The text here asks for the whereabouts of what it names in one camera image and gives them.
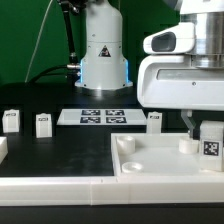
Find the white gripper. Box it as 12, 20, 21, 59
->
137, 55, 224, 138

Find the white square tabletop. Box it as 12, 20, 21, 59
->
111, 133, 218, 176

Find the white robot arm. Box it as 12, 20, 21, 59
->
68, 0, 224, 113

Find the white marker plate with tags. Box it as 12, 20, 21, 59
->
57, 109, 146, 126

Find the white U-shaped obstacle fence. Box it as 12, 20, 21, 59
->
0, 134, 224, 207

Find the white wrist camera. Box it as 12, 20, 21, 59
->
143, 22, 196, 54

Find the black cable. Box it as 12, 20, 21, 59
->
28, 64, 82, 84

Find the grey thin cable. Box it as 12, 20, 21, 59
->
24, 0, 54, 83

